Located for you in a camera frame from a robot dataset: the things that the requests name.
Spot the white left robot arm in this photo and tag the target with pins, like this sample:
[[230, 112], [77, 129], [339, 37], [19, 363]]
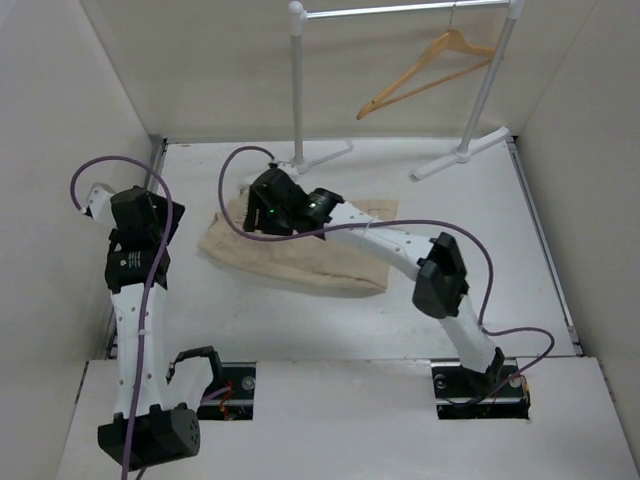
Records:
[[155, 417]]

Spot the beige trousers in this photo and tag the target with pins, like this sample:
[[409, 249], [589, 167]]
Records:
[[310, 263]]

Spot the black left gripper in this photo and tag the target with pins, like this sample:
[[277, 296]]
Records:
[[160, 207]]

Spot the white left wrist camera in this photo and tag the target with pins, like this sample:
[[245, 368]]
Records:
[[99, 204]]

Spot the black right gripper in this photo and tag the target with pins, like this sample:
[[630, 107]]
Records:
[[256, 202]]

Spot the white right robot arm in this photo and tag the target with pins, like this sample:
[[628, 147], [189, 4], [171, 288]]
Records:
[[439, 274]]

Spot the wooden clothes hanger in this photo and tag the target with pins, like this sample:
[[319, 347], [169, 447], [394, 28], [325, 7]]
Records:
[[404, 70]]

